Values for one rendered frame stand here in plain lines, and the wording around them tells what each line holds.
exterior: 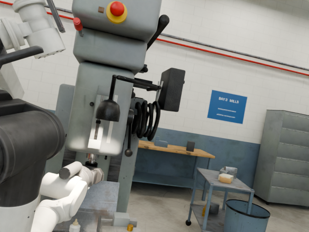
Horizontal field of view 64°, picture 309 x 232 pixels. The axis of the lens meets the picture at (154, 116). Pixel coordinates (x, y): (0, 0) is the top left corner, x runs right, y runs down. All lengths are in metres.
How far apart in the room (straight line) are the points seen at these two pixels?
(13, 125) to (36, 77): 4.96
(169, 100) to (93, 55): 0.50
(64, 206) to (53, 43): 0.40
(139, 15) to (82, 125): 0.41
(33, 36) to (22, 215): 0.33
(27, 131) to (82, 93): 0.50
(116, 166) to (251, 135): 5.05
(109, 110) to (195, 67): 4.91
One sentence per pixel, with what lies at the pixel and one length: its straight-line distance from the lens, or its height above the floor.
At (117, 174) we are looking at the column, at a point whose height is 1.13.
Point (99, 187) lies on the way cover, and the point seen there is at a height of 1.06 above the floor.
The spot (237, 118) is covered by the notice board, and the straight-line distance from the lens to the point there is 5.97.
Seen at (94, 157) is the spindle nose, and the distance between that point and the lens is 0.97.
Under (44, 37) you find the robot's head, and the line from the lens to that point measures 0.56.
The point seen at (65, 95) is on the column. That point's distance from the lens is 1.36.
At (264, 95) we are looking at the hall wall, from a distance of 6.33.
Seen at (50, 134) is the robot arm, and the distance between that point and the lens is 0.45.
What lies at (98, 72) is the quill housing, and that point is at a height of 1.60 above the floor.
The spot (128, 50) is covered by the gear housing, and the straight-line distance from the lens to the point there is 0.87.
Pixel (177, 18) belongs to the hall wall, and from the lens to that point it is 5.69.
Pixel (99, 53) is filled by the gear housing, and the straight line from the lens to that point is 0.87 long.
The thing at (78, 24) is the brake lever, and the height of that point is 1.69.
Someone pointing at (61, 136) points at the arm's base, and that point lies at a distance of 0.47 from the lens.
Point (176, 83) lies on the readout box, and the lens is 1.23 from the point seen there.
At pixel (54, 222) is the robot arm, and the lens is 0.71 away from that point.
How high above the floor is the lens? 1.49
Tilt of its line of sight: 1 degrees down
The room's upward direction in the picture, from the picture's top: 10 degrees clockwise
